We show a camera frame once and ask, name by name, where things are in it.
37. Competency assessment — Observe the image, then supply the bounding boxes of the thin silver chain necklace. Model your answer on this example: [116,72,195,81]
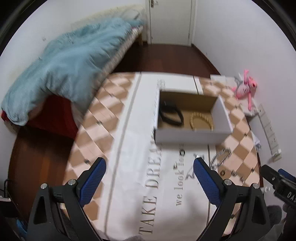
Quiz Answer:
[184,153,206,180]

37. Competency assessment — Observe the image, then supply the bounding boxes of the wooden bead bracelet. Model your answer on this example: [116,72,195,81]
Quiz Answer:
[189,111,215,132]

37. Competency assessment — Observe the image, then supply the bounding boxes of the black smart watch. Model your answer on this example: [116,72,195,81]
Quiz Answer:
[159,101,184,126]

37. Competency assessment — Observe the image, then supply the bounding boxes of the white power strip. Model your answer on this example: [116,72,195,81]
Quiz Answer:
[257,104,282,162]

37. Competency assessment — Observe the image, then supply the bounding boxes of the checkered printed tablecloth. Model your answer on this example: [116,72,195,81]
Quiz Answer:
[64,73,260,240]

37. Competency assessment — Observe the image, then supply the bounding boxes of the white cardboard box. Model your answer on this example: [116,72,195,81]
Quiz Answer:
[154,90,233,145]

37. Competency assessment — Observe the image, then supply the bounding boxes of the pink panther plush toy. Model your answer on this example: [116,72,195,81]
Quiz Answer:
[232,69,257,111]

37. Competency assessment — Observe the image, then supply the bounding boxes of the teal blanket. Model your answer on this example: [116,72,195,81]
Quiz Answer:
[1,18,144,126]

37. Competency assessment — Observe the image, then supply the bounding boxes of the bed mattress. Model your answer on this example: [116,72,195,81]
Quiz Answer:
[71,4,147,112]

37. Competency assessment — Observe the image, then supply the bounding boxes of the white door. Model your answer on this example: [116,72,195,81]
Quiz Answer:
[146,0,196,46]

